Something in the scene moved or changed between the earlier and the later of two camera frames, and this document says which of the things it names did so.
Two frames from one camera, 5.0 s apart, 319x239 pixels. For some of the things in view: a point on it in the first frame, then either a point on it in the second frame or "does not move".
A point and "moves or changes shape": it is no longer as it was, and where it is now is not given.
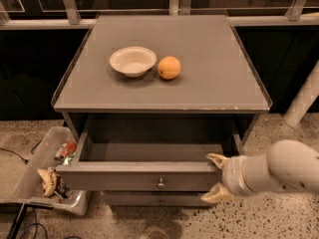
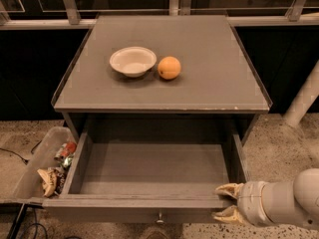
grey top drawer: [146, 167] moves or changes shape
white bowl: [134, 61] does not move
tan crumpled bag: [49, 181] does not move
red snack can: [67, 149] does not move
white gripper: [231, 175] -> [251, 201]
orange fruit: [168, 68] does not move
